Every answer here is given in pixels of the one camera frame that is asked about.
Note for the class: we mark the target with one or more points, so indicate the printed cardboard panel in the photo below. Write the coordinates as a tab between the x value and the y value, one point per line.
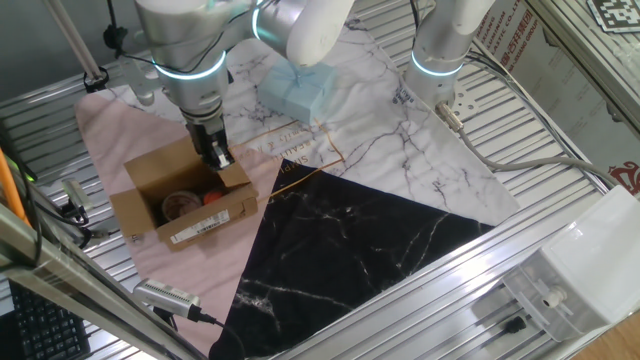
565	90

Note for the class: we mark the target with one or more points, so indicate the silver depth camera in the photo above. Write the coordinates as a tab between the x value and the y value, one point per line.
165	297

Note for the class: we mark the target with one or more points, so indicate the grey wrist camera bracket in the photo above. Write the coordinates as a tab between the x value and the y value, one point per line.
137	82

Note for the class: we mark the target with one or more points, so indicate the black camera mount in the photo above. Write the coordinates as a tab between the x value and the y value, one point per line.
75	212

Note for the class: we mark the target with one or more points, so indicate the white plastic enclosure box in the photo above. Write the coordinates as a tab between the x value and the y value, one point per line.
590	265

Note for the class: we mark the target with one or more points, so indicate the black pole clamp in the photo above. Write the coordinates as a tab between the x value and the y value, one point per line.
95	80

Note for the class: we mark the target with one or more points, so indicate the black white marker board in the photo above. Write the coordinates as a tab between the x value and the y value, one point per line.
615	15

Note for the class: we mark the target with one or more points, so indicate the light blue gift box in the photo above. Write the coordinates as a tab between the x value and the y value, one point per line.
300	100

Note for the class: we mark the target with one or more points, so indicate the marble pattern tablecloth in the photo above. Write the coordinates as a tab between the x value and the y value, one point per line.
380	150

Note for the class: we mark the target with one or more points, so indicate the small silver camera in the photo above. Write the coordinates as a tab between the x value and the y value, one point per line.
76	192

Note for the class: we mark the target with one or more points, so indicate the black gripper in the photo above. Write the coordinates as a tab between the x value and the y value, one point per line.
207	135

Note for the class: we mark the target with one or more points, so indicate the black keyboard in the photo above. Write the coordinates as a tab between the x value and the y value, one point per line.
45	330

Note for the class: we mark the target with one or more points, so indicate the silver metal pole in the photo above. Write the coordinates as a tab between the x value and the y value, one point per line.
75	42

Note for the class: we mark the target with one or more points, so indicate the orange pole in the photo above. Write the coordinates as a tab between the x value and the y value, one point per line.
7	185

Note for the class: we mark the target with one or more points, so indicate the brown cardboard box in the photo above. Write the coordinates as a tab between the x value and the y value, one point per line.
160	172

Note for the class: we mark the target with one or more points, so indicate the small orange basketball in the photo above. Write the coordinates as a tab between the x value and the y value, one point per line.
213	197

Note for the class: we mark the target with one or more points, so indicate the black table plug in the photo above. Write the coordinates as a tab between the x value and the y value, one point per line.
515	325

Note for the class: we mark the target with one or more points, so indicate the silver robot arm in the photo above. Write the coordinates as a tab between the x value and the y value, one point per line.
190	50

